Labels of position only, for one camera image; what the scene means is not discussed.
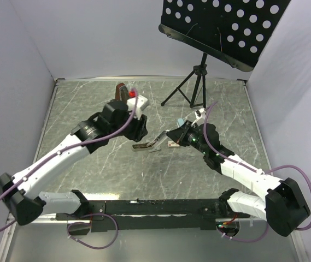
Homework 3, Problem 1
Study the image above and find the brown metronome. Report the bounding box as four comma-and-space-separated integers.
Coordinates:
115, 83, 130, 103

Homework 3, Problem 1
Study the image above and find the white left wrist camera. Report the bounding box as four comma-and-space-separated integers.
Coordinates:
126, 90, 150, 120

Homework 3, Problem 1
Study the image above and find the black music stand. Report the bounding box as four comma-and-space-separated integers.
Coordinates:
159, 0, 290, 108

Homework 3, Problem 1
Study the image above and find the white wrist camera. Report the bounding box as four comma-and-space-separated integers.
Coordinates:
126, 90, 150, 120
191, 108, 206, 127

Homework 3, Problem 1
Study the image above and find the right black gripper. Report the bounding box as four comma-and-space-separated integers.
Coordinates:
166, 121, 208, 155

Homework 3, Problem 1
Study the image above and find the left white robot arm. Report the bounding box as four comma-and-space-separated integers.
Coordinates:
0, 96, 149, 225

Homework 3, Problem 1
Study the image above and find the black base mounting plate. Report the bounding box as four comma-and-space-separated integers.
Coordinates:
56, 199, 236, 233

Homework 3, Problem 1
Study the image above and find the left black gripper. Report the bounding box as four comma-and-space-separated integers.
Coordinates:
110, 106, 148, 142

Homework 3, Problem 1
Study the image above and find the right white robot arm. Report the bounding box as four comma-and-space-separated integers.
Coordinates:
167, 121, 311, 237

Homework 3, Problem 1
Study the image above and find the white staple box sleeve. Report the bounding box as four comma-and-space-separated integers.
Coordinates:
168, 141, 180, 148

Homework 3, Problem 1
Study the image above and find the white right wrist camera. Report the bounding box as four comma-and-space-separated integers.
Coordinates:
191, 108, 206, 127

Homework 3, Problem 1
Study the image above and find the blue stapler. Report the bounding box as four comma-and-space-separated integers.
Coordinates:
177, 118, 185, 127

